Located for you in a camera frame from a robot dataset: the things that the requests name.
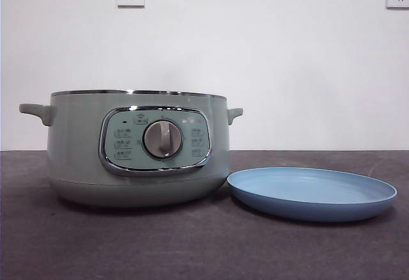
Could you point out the pale green electric steamer pot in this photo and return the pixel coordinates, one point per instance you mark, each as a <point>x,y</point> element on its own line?
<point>76,152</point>

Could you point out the blue round plate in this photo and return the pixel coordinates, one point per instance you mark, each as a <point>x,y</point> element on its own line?
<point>306,193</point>

